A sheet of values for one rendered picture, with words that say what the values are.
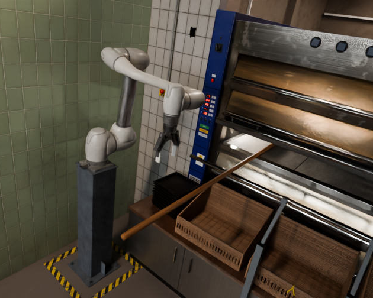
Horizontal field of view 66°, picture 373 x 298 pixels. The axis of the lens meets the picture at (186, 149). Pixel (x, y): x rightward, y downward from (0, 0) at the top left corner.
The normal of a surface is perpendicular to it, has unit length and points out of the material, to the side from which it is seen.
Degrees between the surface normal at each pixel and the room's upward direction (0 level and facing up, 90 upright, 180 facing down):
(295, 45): 90
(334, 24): 90
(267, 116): 70
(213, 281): 90
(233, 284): 90
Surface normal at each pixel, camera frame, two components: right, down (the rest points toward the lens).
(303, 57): -0.61, 0.24
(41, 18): 0.78, 0.36
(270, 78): -0.52, -0.08
